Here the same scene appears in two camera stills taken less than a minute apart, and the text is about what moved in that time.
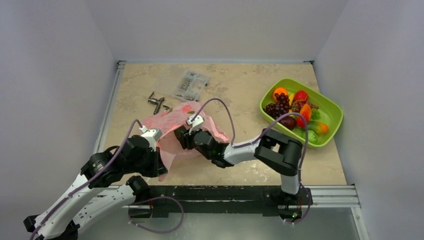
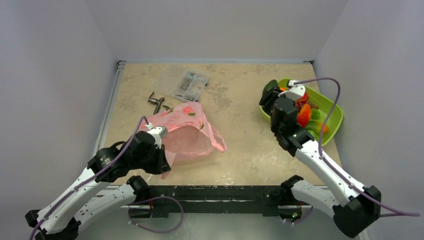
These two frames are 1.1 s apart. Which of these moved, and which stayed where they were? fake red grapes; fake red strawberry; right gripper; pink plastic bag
Moved: right gripper
Stayed: pink plastic bag; fake red grapes; fake red strawberry
